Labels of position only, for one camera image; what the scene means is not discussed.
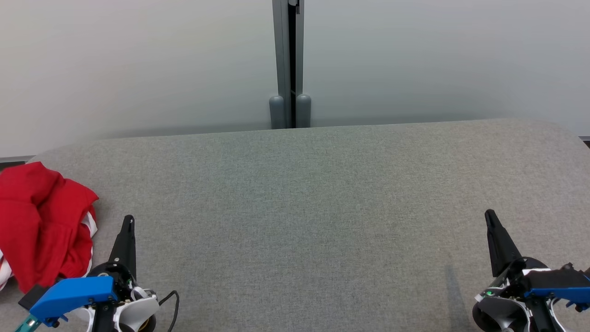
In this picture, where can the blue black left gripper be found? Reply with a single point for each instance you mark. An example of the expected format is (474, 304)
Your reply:
(73, 293)

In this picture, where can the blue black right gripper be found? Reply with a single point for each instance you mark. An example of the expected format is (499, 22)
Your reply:
(553, 281)

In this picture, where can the red jersey with white sleeves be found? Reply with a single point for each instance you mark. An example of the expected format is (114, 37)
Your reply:
(32, 216)

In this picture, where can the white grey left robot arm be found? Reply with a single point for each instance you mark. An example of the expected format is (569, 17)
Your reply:
(138, 311)

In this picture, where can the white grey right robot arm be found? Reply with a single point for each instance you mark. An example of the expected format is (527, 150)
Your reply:
(500, 316)

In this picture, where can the grey cylinder post foot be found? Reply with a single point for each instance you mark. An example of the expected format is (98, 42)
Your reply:
(277, 113)
(303, 111)

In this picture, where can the grey partition post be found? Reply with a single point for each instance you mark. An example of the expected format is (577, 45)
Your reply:
(282, 50)

